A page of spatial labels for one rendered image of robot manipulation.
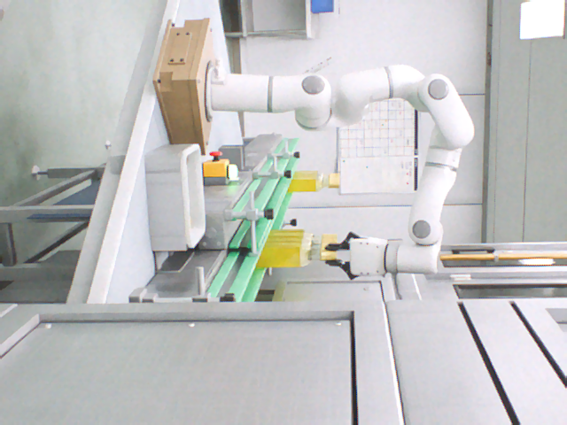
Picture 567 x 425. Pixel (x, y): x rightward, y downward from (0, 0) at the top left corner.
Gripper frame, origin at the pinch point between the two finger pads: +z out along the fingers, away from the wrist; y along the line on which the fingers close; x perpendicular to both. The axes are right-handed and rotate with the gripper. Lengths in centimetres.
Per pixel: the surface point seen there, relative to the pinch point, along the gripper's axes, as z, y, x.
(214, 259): 20.5, 5.5, 30.2
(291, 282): 16.6, -12.5, -10.1
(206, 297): -5, 15, 81
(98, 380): -13, 20, 120
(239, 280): 10.3, 3.6, 38.1
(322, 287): 6.2, -12.7, -8.8
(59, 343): -2, 20, 113
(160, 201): 26, 22, 43
